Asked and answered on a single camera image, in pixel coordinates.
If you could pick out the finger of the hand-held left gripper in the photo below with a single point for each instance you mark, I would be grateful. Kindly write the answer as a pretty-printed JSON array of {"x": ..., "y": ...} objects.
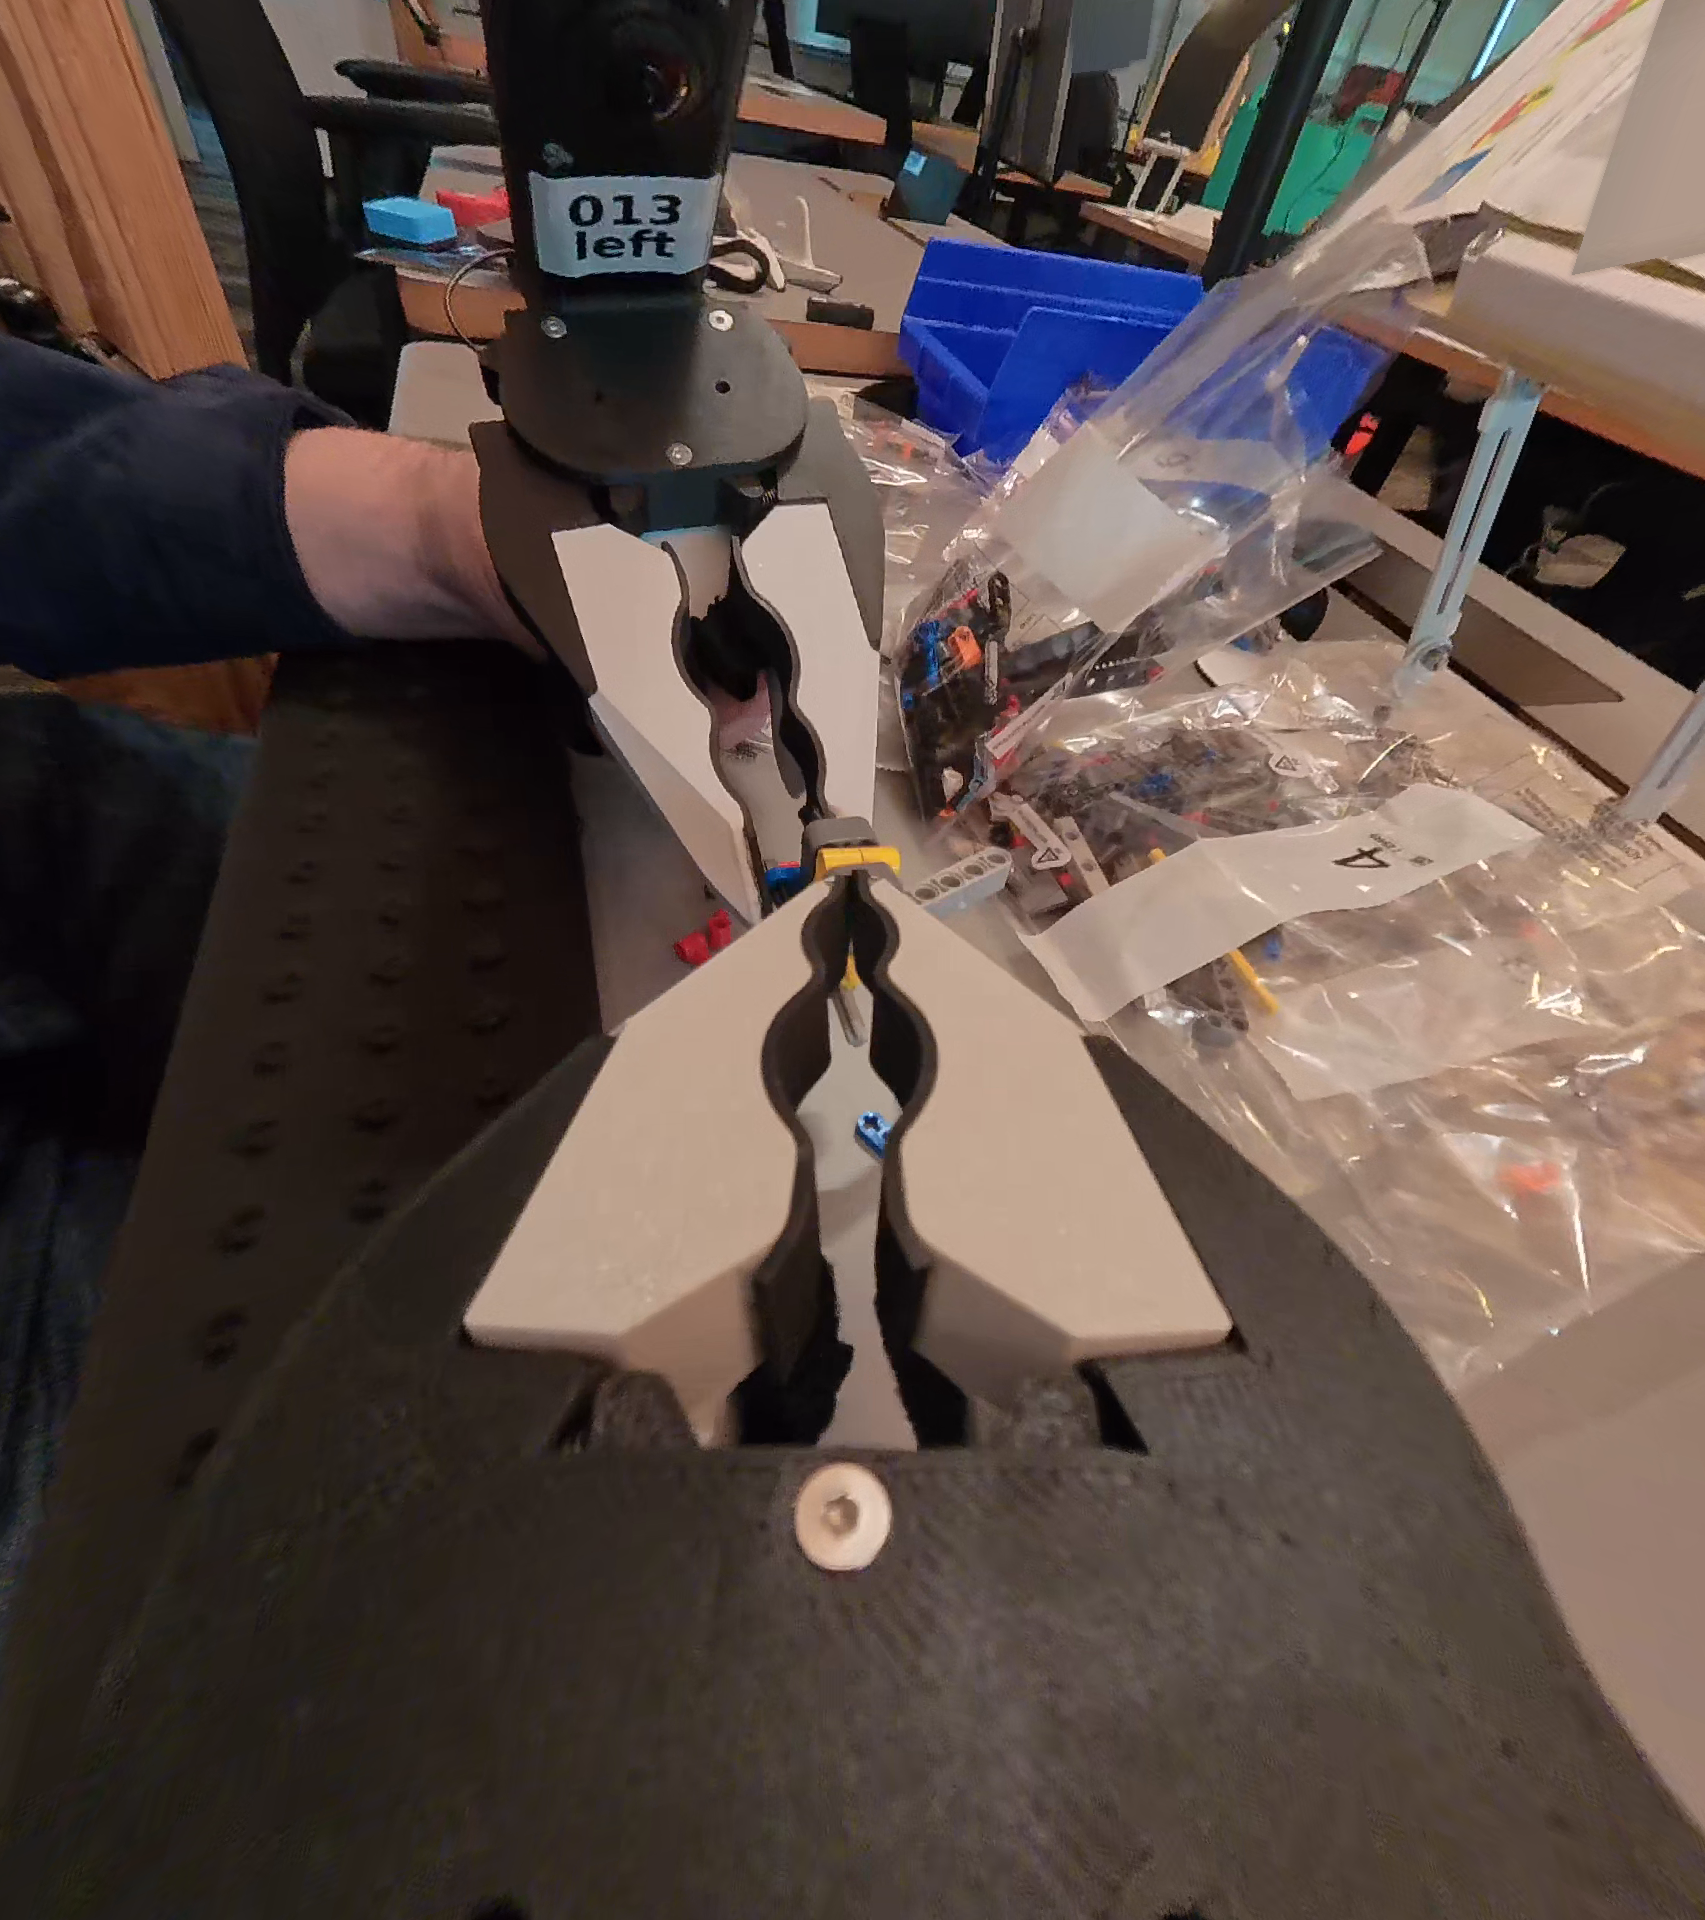
[
  {"x": 627, "y": 661},
  {"x": 836, "y": 645}
]

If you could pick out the green bag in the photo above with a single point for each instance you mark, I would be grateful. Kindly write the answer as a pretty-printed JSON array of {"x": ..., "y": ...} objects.
[{"x": 1318, "y": 165}]

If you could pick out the light blue foam block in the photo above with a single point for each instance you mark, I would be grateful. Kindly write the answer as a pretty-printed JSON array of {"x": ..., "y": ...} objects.
[{"x": 410, "y": 221}]

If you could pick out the grey book stand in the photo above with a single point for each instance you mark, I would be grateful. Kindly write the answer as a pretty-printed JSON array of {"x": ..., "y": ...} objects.
[{"x": 1541, "y": 344}]

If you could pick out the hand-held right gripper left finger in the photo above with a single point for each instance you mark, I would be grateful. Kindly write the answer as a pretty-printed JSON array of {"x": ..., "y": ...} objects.
[{"x": 627, "y": 1201}]

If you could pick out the white plastic object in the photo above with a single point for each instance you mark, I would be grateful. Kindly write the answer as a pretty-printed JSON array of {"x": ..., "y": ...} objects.
[{"x": 798, "y": 249}]

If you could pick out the teal box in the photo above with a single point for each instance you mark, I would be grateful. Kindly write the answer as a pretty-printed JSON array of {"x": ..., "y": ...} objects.
[{"x": 927, "y": 180}]

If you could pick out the wooden cabinet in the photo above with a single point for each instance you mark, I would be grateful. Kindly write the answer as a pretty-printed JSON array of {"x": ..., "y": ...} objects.
[{"x": 43, "y": 151}]

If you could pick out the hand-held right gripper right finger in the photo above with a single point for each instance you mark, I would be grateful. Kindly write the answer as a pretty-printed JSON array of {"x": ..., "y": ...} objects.
[{"x": 1077, "y": 1201}]

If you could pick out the white disc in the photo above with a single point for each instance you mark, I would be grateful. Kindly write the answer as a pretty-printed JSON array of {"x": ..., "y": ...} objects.
[{"x": 1241, "y": 656}]

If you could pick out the small black object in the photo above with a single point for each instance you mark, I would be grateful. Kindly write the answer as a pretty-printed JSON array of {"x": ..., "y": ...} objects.
[{"x": 841, "y": 313}]

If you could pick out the instruction booklet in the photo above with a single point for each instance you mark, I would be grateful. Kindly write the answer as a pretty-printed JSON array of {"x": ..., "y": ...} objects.
[{"x": 1541, "y": 105}]

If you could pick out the person's left hand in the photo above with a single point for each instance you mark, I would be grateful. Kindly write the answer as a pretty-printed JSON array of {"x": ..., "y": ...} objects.
[{"x": 402, "y": 540}]

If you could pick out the clear lego parts bag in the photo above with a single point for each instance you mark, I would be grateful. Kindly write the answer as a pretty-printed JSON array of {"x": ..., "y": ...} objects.
[{"x": 912, "y": 450}]

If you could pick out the small red block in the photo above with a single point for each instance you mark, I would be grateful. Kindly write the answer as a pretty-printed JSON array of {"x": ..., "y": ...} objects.
[{"x": 472, "y": 203}]

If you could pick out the tall clear lego bag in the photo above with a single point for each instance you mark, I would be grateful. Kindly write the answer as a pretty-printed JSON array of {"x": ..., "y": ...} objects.
[{"x": 1136, "y": 494}]

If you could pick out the yellow and black lego assembly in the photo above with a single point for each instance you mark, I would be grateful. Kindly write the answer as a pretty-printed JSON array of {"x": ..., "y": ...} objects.
[{"x": 852, "y": 860}]

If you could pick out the black metal pole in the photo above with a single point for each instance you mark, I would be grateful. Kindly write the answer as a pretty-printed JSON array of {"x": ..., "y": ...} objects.
[{"x": 1280, "y": 134}]

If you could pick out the blue thin lego liftarm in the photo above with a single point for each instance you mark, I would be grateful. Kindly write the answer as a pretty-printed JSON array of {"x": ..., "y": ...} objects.
[{"x": 871, "y": 1128}]

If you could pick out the brown background desk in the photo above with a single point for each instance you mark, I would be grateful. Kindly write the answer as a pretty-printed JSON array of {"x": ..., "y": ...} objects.
[{"x": 823, "y": 112}]

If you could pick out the light grey lego beam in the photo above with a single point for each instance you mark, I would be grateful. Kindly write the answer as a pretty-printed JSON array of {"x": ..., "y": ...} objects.
[{"x": 960, "y": 878}]

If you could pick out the blue plastic bin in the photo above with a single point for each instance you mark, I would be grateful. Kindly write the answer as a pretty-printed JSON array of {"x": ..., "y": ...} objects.
[{"x": 1032, "y": 344}]

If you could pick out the black knob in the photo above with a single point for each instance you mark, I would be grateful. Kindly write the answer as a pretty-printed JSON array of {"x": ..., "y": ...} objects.
[{"x": 1302, "y": 614}]

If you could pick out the black office chair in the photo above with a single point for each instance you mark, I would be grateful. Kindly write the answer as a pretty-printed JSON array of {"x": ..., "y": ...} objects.
[{"x": 283, "y": 180}]

